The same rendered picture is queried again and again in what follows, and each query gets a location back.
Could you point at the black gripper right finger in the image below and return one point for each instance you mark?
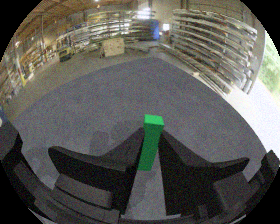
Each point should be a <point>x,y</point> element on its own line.
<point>187,175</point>

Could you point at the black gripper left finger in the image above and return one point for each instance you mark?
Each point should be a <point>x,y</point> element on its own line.
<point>114,171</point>

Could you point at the green post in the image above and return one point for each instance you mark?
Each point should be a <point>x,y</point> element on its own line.
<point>153,126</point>

